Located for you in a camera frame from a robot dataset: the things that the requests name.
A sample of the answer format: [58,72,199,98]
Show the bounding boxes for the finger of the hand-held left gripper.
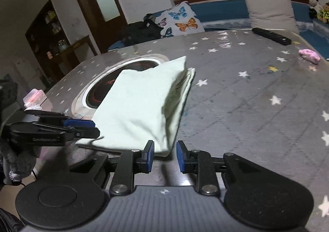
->
[24,110,95,129]
[5,122,101,146]

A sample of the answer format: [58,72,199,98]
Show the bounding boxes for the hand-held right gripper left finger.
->
[68,141,155,197]

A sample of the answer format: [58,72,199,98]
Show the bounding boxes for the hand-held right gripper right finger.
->
[176,141,273,196]

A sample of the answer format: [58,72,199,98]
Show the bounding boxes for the white T-shirt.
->
[76,56,196,157]

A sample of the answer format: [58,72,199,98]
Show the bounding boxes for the person's left hand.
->
[0,139,42,185]

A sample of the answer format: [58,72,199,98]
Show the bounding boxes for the pink plastic box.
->
[23,88,53,111]

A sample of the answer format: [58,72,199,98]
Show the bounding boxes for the round built-in hotplate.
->
[71,53,169,119]

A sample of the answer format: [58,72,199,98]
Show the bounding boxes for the tall dark wooden shelf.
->
[25,0,74,88]

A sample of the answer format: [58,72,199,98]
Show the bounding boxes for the dark wooden side cabinet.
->
[53,35,99,79]

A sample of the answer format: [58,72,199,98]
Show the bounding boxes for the grey star-print tablecloth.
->
[0,29,329,232]

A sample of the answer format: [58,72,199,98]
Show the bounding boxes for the black bag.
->
[123,13,163,47]

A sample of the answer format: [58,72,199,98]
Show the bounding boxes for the brown wooden door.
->
[69,0,128,54]

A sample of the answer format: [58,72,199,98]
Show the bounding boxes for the butterfly print pillow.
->
[157,1,205,39]

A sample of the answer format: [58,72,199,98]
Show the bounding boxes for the black remote control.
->
[252,27,292,46]

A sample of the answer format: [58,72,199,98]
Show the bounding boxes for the blue bench cushion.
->
[107,0,329,63]

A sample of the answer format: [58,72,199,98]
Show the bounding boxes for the small pink cloth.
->
[298,48,321,64]

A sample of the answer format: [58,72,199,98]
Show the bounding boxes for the plain beige pillow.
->
[244,0,301,34]

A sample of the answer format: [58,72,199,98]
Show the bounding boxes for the orange plush toy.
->
[317,2,329,24]

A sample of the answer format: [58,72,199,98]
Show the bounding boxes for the panda plush toy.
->
[308,0,323,19]

